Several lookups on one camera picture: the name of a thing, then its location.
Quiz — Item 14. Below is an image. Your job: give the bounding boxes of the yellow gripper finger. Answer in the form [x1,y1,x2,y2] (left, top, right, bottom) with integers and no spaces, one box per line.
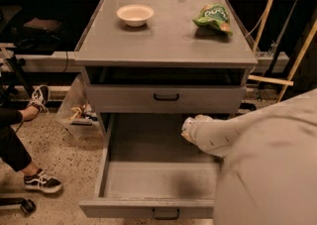
[181,131,195,144]

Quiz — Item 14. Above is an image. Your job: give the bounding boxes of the clear plastic water bottle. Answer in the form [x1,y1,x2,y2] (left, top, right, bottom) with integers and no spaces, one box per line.
[181,114,212,136]

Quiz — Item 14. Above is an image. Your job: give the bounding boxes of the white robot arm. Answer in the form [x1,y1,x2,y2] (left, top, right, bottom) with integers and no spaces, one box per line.
[181,89,317,225]

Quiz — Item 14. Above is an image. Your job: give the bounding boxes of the open grey bottom drawer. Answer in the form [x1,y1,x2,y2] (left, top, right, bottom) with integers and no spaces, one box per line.
[80,114,220,220]

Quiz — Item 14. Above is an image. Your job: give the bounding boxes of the grey drawer cabinet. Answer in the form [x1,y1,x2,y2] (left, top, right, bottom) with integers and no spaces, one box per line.
[76,0,257,129]

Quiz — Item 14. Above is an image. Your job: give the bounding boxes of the closed grey middle drawer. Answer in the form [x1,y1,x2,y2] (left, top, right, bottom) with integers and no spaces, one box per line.
[86,84,247,114]

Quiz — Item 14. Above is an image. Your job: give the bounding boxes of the clear plastic storage bin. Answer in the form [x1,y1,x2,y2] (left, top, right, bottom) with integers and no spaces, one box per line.
[56,74,102,139]

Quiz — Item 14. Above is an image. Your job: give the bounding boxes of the green chip bag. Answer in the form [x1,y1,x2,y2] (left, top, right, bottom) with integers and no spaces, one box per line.
[193,3,233,36]

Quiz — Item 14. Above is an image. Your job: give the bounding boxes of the white paper bowl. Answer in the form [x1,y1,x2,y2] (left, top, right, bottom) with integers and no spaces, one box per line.
[117,4,154,27]

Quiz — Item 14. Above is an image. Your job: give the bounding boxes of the black sneaker far foot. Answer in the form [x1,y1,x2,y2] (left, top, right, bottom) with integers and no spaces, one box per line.
[29,85,51,113]

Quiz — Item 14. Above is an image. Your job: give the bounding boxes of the black sneaker foot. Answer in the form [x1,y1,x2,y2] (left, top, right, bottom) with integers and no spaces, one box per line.
[24,169,62,193]
[29,85,51,113]

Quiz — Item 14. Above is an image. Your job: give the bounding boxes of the black sneaker near foot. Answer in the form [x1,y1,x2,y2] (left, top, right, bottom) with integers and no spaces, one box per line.
[24,169,62,193]

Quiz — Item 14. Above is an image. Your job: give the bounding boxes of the person leg black trousers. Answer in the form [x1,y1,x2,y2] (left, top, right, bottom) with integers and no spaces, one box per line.
[0,106,39,176]

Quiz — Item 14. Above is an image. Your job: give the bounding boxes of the office chair caster base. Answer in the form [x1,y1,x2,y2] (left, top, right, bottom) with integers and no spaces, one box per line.
[0,197,37,216]

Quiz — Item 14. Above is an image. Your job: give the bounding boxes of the black box on shelf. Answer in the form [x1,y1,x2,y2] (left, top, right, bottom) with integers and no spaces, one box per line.
[23,18,62,34]

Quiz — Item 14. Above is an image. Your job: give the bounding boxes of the wooden stick frame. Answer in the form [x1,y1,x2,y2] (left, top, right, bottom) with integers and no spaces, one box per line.
[247,0,317,103]

